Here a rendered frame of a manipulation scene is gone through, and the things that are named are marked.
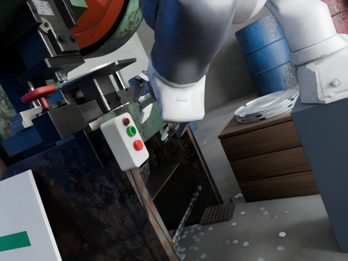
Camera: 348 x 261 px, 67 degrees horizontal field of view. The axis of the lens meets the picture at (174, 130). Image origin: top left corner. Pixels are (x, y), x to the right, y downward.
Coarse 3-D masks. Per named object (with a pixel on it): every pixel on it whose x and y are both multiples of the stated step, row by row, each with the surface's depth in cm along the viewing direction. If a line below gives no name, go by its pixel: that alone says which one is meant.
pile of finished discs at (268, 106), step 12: (264, 96) 134; (276, 96) 124; (288, 96) 113; (240, 108) 133; (252, 108) 121; (264, 108) 112; (276, 108) 107; (288, 108) 108; (240, 120) 119; (252, 120) 113
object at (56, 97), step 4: (60, 92) 91; (68, 92) 94; (72, 92) 96; (76, 92) 98; (80, 92) 99; (52, 96) 93; (56, 96) 93; (60, 96) 92; (64, 96) 92; (68, 96) 94; (72, 96) 95; (76, 96) 97; (80, 96) 99; (48, 100) 95; (52, 100) 94; (56, 100) 93; (60, 100) 93; (64, 100) 92; (68, 100) 93; (60, 104) 93
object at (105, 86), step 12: (120, 60) 83; (132, 60) 90; (96, 72) 85; (108, 72) 90; (72, 84) 89; (84, 84) 90; (96, 84) 89; (108, 84) 94; (84, 96) 92; (96, 96) 90; (108, 96) 92; (108, 108) 90
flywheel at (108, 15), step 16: (96, 0) 123; (112, 0) 116; (128, 0) 117; (80, 16) 128; (96, 16) 125; (112, 16) 119; (80, 32) 131; (96, 32) 124; (112, 32) 126; (80, 48) 130
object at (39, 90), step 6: (36, 90) 58; (42, 90) 58; (48, 90) 60; (54, 90) 62; (24, 96) 59; (30, 96) 58; (36, 96) 59; (42, 96) 61; (24, 102) 60; (42, 102) 61; (42, 108) 61
